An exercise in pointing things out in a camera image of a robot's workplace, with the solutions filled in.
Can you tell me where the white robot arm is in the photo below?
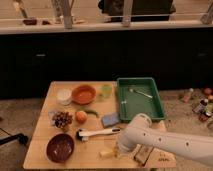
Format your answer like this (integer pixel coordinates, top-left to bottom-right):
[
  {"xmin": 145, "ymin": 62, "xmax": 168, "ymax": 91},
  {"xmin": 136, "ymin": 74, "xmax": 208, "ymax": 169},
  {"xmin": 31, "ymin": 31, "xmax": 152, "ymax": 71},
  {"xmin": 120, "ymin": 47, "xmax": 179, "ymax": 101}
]
[{"xmin": 117, "ymin": 113, "xmax": 213, "ymax": 167}]

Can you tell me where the dark maroon bowl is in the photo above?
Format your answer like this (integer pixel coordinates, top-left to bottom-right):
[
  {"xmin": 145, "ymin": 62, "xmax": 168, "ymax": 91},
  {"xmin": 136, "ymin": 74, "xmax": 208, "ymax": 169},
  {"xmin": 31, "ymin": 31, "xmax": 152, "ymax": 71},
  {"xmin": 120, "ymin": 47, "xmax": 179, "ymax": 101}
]
[{"xmin": 46, "ymin": 133, "xmax": 74, "ymax": 163}]

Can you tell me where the orange-red bowl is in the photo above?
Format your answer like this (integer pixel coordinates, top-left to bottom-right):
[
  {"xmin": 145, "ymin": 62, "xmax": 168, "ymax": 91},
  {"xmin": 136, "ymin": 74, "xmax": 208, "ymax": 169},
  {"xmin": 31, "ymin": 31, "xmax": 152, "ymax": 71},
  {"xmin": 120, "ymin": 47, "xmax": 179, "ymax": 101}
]
[{"xmin": 72, "ymin": 85, "xmax": 96, "ymax": 105}]

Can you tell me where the dark framed card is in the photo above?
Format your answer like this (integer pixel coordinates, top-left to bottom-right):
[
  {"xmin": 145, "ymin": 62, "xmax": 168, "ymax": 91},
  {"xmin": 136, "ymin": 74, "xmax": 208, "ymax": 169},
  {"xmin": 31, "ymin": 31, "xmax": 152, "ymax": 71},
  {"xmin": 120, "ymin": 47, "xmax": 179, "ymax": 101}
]
[{"xmin": 134, "ymin": 146, "xmax": 153, "ymax": 166}]

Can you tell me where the blue sponge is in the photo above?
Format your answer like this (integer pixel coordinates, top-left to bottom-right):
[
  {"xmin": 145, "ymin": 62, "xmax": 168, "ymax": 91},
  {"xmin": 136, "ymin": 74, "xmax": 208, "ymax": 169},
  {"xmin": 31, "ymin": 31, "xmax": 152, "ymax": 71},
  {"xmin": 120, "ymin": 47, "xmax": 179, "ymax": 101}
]
[{"xmin": 101, "ymin": 113, "xmax": 120, "ymax": 128}]

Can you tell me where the green chili pepper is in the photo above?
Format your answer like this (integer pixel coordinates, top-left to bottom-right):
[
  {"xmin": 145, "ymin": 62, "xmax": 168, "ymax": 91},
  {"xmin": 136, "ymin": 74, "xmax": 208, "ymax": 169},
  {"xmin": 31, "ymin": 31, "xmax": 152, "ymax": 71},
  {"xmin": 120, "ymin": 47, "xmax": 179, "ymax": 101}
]
[{"xmin": 82, "ymin": 108, "xmax": 99, "ymax": 118}]

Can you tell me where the wooden folding table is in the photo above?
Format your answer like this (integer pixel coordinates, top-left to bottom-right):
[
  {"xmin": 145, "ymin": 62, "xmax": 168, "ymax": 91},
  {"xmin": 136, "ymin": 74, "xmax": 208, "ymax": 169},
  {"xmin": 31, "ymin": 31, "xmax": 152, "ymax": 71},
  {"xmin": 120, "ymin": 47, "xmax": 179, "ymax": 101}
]
[{"xmin": 22, "ymin": 80, "xmax": 177, "ymax": 170}]

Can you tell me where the orange fruit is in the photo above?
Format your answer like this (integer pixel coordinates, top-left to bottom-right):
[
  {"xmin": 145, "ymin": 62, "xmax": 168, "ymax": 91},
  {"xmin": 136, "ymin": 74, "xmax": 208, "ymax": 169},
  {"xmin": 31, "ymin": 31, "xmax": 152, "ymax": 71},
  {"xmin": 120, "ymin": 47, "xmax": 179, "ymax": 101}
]
[{"xmin": 75, "ymin": 111, "xmax": 87, "ymax": 124}]

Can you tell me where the green plastic tray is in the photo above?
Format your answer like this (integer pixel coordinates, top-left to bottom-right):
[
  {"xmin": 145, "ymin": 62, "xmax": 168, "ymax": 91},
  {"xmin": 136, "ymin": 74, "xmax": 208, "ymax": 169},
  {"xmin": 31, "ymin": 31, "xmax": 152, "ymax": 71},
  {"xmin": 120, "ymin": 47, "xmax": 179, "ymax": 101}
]
[{"xmin": 117, "ymin": 77, "xmax": 166, "ymax": 123}]

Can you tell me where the silver fork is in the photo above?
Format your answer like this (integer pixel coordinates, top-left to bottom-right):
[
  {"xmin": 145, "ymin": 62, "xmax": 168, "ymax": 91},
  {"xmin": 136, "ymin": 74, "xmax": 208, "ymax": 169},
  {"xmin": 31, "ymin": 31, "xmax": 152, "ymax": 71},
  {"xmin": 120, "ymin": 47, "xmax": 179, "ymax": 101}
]
[{"xmin": 129, "ymin": 88, "xmax": 153, "ymax": 99}]

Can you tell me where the light green cup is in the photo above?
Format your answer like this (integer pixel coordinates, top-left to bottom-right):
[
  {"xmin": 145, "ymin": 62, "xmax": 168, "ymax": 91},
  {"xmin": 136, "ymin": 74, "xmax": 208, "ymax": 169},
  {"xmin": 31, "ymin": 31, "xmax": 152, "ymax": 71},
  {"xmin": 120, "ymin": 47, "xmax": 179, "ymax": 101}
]
[{"xmin": 101, "ymin": 84, "xmax": 112, "ymax": 98}]

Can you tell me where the bunch of dark grapes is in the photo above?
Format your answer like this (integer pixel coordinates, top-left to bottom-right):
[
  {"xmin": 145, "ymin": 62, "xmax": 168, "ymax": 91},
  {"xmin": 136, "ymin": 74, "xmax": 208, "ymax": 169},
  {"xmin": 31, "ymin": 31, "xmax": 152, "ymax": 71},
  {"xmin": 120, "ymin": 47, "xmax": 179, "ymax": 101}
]
[{"xmin": 53, "ymin": 112, "xmax": 73, "ymax": 129}]

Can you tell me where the white cup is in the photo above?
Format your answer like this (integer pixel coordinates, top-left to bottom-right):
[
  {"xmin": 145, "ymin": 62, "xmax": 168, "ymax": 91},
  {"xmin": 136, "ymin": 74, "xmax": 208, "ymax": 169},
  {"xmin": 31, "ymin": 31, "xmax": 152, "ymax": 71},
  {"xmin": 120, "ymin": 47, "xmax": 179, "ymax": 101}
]
[{"xmin": 56, "ymin": 89, "xmax": 71, "ymax": 105}]

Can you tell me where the black cabinet counter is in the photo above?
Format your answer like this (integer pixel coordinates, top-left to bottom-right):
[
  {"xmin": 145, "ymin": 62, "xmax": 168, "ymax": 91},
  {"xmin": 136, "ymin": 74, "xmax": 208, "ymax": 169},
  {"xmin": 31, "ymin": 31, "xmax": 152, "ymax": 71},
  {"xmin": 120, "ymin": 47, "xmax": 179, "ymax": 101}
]
[{"xmin": 0, "ymin": 25, "xmax": 213, "ymax": 99}]

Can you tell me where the white handled brush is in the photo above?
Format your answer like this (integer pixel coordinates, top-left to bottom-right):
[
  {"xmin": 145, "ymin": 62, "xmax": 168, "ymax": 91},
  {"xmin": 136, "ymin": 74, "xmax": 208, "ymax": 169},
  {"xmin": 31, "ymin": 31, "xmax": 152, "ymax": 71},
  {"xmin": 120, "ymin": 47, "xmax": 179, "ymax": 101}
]
[{"xmin": 76, "ymin": 128, "xmax": 121, "ymax": 141}]

